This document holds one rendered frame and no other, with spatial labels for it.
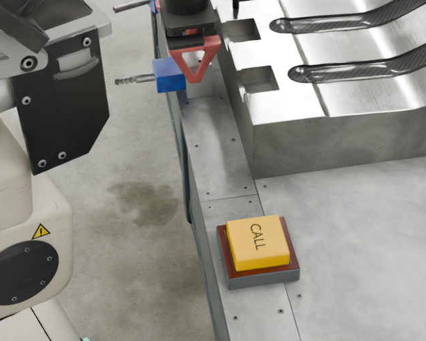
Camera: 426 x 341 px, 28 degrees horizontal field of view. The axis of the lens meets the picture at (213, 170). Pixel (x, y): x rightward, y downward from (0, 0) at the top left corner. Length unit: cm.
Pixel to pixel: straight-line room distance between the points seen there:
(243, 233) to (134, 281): 106
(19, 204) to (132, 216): 113
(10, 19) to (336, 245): 49
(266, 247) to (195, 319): 99
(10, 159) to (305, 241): 35
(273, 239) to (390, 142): 22
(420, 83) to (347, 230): 21
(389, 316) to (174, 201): 128
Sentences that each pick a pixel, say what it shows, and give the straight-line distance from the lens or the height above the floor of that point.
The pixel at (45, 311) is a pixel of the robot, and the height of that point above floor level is 28.
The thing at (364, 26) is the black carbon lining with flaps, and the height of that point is 88.
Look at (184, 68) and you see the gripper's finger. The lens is 111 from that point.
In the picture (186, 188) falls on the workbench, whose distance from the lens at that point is 199.
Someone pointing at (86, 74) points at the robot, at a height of 99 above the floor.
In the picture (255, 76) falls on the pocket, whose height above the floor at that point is 87.
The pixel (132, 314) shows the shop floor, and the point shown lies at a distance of 193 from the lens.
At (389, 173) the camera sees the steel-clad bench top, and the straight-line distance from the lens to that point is 108.
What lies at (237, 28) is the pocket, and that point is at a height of 88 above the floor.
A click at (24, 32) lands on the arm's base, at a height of 117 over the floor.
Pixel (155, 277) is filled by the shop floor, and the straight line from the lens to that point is 199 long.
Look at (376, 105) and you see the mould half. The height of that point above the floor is 88.
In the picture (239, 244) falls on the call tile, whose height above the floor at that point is 84.
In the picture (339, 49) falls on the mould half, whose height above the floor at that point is 89.
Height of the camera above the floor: 154
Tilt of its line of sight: 44 degrees down
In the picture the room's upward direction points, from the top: 2 degrees counter-clockwise
